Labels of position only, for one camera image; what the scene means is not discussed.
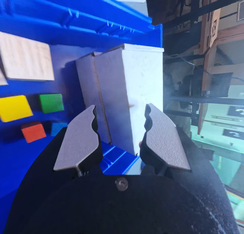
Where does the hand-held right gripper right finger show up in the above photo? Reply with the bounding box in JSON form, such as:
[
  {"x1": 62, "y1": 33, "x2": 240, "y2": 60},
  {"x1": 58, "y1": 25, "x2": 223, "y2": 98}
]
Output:
[{"x1": 140, "y1": 103, "x2": 191, "y2": 177}]

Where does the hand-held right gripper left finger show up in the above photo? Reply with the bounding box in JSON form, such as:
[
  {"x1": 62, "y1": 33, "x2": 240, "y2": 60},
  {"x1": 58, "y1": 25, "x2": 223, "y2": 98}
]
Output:
[{"x1": 53, "y1": 105, "x2": 103, "y2": 177}]

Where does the blue cube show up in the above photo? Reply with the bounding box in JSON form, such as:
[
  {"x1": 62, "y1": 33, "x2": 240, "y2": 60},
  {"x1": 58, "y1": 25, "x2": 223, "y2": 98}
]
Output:
[{"x1": 50, "y1": 122, "x2": 68, "y2": 137}]

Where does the red cube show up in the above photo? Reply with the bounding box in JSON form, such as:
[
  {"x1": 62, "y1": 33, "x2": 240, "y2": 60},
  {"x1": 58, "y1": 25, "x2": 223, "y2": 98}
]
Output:
[{"x1": 21, "y1": 122, "x2": 47, "y2": 143}]

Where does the green cube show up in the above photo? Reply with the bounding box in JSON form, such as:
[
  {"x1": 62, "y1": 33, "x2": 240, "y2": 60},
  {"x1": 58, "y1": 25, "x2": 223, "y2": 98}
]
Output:
[{"x1": 39, "y1": 94, "x2": 64, "y2": 114}]

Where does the blue plastic bin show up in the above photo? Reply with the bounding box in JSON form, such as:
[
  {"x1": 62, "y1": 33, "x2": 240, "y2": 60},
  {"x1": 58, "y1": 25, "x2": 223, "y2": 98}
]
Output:
[{"x1": 0, "y1": 0, "x2": 163, "y2": 211}]

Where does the white cardboard box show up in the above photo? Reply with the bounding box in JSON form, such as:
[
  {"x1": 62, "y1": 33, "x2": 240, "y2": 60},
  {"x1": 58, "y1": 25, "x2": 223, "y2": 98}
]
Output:
[{"x1": 75, "y1": 43, "x2": 164, "y2": 156}]

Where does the yellow cube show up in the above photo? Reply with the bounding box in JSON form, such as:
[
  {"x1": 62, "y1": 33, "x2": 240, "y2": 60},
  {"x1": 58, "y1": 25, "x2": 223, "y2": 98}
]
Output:
[{"x1": 0, "y1": 95, "x2": 33, "y2": 123}]

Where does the large plain wooden cube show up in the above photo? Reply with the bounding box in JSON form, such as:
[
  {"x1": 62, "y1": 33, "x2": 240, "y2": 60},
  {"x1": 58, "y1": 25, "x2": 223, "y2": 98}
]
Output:
[{"x1": 0, "y1": 32, "x2": 55, "y2": 81}]

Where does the white cabinet with black labels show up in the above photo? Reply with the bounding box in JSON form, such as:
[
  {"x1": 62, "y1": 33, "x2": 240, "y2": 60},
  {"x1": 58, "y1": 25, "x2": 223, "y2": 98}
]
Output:
[{"x1": 198, "y1": 103, "x2": 244, "y2": 144}]

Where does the black monitor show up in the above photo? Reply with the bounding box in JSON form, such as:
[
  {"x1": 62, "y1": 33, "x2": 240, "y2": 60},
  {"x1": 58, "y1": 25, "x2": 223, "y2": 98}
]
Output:
[{"x1": 203, "y1": 72, "x2": 233, "y2": 98}]

